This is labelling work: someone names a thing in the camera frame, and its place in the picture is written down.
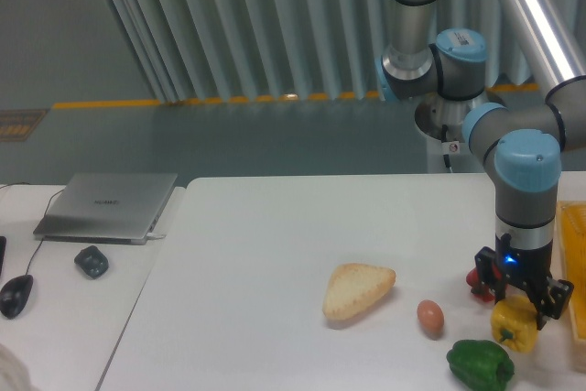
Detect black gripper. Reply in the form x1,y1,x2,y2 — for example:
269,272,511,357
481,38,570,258
474,234,574,331

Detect yellow bell pepper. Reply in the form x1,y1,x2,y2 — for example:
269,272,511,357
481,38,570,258
490,295,538,353

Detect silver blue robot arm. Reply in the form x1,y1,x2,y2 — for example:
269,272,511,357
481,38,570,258
376,0,585,327

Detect red bell pepper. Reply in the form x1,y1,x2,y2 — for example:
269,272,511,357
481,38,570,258
465,268,494,302

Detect green bell pepper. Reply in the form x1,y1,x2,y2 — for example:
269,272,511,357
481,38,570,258
446,340,515,390

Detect yellow plastic basket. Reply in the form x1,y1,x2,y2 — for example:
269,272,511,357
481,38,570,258
557,201,585,342

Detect brown egg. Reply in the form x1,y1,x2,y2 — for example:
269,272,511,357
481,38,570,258
417,299,444,333

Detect triangular bread slice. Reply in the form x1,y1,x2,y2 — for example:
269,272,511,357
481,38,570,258
322,263,396,321

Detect silver laptop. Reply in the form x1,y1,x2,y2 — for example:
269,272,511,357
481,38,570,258
34,173,177,244

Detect black power adapter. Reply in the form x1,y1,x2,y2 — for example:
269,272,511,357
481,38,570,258
74,245,109,279

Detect black computer mouse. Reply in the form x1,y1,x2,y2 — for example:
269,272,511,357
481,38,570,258
1,274,34,320

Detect black device at edge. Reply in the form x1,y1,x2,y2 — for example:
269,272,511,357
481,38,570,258
0,235,7,277

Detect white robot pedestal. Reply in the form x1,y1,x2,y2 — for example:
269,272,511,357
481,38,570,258
415,92,505,173

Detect black mouse cable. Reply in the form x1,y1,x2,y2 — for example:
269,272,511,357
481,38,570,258
0,182,68,278

